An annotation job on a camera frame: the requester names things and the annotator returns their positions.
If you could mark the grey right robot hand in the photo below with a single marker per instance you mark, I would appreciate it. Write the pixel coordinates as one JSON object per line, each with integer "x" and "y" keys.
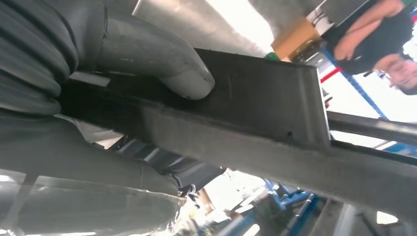
{"x": 81, "y": 195}

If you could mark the brown cardboard box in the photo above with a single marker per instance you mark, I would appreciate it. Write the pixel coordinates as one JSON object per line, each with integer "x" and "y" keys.
{"x": 293, "y": 39}

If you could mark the person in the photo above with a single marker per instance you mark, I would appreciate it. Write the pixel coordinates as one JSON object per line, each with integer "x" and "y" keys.
{"x": 381, "y": 35}

